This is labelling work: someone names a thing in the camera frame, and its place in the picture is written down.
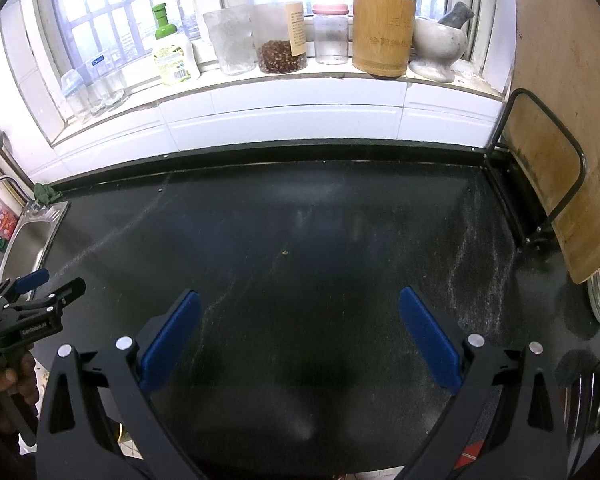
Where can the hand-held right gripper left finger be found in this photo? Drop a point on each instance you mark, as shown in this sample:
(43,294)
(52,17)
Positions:
(172,335)

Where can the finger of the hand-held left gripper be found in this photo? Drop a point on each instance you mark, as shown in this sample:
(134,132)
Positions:
(30,280)
(67,291)

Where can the textured glass cup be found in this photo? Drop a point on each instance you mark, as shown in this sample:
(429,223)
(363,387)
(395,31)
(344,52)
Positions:
(230,40)

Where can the chrome faucet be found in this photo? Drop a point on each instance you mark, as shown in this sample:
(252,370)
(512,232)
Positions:
(2,180)

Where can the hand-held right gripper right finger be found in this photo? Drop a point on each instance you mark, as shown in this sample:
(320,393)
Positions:
(430,335)

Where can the stainless steel sink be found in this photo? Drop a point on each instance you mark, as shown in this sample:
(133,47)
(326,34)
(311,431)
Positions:
(30,240)

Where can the clear plastic bottle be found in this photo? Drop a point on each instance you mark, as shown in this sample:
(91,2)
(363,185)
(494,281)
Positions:
(114,82)
(75,97)
(96,92)

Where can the green capped dish soap bottle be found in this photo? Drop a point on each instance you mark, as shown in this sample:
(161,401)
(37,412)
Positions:
(175,57)

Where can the bamboo utensil holder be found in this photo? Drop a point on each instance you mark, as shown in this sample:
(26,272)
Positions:
(382,35)

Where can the wooden cutting board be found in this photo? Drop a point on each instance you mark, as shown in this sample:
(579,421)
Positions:
(570,60)

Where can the stone pestle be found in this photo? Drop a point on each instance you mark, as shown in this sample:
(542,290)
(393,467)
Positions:
(457,12)

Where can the barred window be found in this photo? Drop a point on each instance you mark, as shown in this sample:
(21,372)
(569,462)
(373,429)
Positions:
(110,10)

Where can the pink lid jar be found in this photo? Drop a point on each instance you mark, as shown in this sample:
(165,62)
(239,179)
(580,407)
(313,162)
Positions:
(331,35)

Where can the green cloth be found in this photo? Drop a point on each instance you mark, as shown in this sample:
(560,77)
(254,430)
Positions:
(47,194)

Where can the stone mortar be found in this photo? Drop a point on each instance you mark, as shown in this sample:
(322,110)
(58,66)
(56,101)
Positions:
(435,50)

